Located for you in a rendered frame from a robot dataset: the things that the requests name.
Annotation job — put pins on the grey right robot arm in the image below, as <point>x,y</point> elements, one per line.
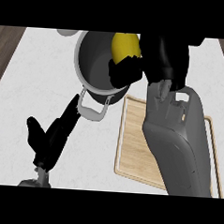
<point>177,143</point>

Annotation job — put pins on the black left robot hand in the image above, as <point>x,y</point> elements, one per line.
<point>51,138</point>

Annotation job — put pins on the grey metal pot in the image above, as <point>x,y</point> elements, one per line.
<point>94,69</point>

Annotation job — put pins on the yellow lemon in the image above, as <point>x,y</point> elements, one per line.
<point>124,47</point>

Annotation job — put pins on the pale wooden tray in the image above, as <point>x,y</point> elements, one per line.
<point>137,143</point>

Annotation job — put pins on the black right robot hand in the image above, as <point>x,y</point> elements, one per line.
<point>165,59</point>

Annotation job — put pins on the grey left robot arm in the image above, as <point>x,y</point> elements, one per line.
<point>40,179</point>

